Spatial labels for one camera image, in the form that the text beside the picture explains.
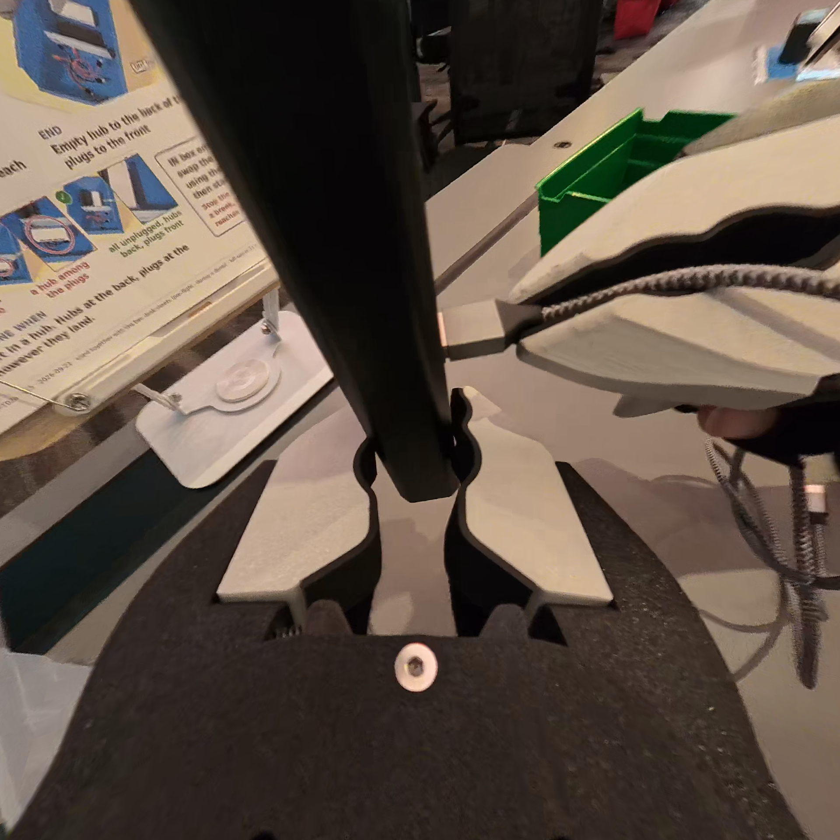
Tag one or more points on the black usb hub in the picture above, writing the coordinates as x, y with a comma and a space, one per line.
315, 197

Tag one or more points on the red bag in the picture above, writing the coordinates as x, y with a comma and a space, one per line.
636, 16

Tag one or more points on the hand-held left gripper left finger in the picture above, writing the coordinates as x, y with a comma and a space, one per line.
295, 525

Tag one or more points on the blue box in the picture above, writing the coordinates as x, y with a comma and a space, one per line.
778, 69

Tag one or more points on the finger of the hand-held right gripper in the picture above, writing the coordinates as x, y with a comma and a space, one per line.
689, 341
689, 203

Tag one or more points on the green plastic bin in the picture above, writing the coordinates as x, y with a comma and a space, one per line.
571, 223

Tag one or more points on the printed instruction poster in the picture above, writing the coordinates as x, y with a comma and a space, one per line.
98, 262

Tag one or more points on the black office chair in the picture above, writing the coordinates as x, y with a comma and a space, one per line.
525, 65

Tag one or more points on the white metal document stand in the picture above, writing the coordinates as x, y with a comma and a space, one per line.
197, 446

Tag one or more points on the person's right hand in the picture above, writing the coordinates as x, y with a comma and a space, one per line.
735, 423

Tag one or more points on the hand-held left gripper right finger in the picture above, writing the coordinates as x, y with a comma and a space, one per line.
525, 525

